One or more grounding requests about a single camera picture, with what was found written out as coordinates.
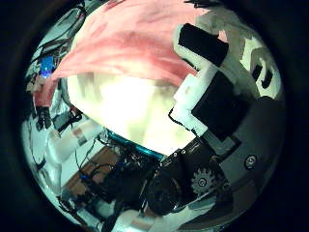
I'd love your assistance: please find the blue lit monitor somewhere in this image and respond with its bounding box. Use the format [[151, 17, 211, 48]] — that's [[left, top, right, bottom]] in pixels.
[[40, 55, 56, 79]]

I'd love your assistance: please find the orange button shirt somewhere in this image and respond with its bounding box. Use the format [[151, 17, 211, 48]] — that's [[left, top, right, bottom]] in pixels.
[[33, 0, 228, 109]]

